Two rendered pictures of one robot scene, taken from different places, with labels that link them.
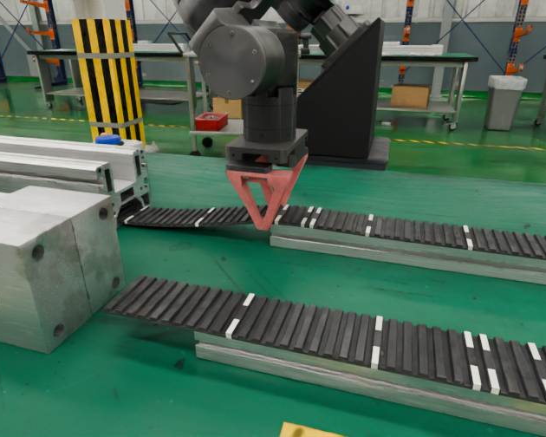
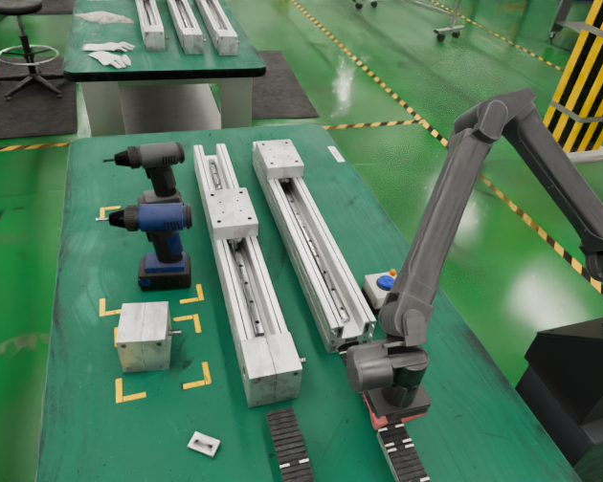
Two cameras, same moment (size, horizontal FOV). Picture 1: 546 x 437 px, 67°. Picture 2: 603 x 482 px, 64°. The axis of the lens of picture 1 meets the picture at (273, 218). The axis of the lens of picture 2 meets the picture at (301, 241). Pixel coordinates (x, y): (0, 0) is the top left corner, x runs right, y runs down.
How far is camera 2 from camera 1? 68 cm
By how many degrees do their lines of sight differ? 47
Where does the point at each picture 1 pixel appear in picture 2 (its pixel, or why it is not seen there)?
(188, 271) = (325, 414)
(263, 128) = (385, 391)
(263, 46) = (363, 382)
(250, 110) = not seen: hidden behind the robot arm
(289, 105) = (401, 394)
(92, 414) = (236, 445)
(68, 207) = (281, 364)
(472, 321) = not seen: outside the picture
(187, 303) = (287, 439)
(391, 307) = not seen: outside the picture
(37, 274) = (254, 386)
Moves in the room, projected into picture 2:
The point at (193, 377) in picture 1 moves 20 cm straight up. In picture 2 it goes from (268, 465) to (274, 400)
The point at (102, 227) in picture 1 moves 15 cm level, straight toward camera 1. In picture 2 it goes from (292, 378) to (242, 440)
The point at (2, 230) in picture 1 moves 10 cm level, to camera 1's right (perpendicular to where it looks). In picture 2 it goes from (254, 362) to (282, 405)
